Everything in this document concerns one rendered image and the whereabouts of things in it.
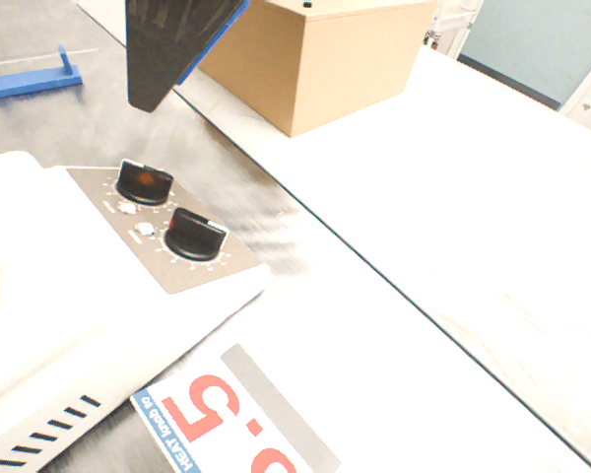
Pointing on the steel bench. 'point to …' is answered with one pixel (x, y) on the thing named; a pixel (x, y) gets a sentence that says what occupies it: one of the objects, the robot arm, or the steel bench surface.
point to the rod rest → (25, 83)
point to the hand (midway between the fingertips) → (177, 32)
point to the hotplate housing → (103, 353)
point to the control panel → (232, 249)
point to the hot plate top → (38, 272)
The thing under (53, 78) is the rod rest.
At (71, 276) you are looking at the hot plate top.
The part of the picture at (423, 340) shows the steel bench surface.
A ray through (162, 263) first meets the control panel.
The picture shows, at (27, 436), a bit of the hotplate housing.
